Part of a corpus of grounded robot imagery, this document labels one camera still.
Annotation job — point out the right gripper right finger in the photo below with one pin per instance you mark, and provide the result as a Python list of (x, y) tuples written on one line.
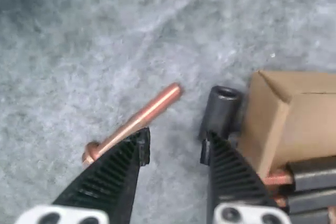
[(231, 174)]

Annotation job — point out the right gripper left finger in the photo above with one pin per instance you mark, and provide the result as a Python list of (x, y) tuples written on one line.
[(110, 179)]

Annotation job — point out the cardboard box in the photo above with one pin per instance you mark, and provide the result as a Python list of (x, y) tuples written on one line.
[(294, 124)]

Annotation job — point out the copper bolt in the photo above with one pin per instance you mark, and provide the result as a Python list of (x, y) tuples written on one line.
[(141, 117), (278, 179)]

